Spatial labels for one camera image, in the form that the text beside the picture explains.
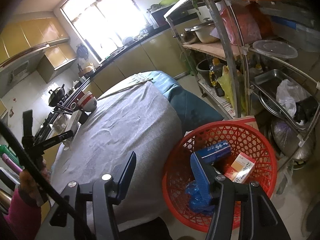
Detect purple thermos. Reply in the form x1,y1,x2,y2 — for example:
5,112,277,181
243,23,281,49
0,154,23,174

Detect wooden shelf board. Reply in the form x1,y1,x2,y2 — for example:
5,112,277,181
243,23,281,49
182,41,247,57

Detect microwave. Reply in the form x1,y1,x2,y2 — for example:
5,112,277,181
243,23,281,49
149,6,173,28

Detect red white medicine box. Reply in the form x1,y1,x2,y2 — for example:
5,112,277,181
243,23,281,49
223,152,256,183

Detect clear round plastic container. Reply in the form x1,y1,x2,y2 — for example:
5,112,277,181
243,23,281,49
252,39,298,59

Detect black bucket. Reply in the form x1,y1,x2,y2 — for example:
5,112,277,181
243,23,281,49
196,59,213,87

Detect window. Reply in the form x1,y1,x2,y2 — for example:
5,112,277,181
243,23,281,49
60,0,148,62

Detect metal tray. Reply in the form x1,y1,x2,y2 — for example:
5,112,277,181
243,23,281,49
251,69,315,130

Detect metal pot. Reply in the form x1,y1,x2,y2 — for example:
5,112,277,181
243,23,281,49
191,17,220,43

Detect person's left hand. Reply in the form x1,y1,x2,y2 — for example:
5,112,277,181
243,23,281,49
19,159,49,207

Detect yellow wall cabinet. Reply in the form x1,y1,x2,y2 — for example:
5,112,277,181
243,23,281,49
0,12,78,83

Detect stacked red white bowls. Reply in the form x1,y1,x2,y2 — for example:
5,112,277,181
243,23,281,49
72,91,98,113

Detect person's left forearm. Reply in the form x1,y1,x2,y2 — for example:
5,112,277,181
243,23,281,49
4,187,42,240

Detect dark pot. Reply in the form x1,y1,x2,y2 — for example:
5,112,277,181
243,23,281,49
180,30,198,44

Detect metal rack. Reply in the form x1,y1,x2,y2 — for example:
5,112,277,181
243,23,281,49
164,0,320,170

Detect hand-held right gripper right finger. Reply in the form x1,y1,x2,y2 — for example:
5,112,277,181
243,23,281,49
190,152,292,240

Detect oil bottle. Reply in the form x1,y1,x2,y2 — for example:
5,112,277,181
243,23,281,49
209,57,225,97

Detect grey tablecloth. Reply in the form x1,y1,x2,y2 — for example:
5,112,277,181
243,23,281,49
50,79,183,230

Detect white plastic bag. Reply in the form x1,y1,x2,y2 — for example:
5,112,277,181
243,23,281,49
276,79,310,117

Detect blue table cover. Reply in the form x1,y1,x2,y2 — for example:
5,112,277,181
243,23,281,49
140,70,224,130

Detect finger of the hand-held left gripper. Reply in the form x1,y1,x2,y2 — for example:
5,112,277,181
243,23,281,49
37,131,74,152
22,109,34,144

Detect cardboard box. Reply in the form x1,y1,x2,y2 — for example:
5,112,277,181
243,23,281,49
230,116,260,130

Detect range hood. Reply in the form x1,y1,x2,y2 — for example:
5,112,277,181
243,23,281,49
0,44,49,85

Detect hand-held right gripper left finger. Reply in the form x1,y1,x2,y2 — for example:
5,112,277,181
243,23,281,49
35,151,137,240

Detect grey bag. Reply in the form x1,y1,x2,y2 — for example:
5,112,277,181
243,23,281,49
271,117,310,160

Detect pink plastic bag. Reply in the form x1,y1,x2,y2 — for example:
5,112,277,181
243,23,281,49
220,1,273,45

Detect red plastic basket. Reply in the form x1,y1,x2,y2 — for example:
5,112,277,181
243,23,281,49
162,121,278,233

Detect blue white carton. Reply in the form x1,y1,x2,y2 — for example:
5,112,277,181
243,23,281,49
194,140,232,165

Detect blue plastic bag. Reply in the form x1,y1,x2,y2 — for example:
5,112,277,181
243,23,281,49
185,180,215,215

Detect black wok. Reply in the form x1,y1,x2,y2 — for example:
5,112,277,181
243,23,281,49
47,86,66,107

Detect yellow plastic bag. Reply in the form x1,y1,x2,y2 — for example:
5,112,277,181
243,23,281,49
217,65,244,113

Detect green thermos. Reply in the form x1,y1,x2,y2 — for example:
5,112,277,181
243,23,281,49
0,144,15,160

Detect plastic bag with container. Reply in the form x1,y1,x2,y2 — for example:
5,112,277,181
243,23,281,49
51,115,70,135

